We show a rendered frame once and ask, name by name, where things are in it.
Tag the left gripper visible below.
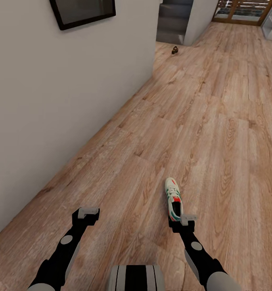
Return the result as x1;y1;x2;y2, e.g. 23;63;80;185
72;209;100;231

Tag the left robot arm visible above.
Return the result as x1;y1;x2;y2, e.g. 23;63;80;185
27;207;100;291

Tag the gym shoe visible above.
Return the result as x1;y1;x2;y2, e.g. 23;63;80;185
165;177;183;221

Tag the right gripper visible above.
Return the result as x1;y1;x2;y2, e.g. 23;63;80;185
168;216;195;238

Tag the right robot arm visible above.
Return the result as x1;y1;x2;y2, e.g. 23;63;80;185
168;214;244;291

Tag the sandal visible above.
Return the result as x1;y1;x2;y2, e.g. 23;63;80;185
171;47;178;54

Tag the robot trunk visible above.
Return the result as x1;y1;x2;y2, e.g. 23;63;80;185
107;265;165;291

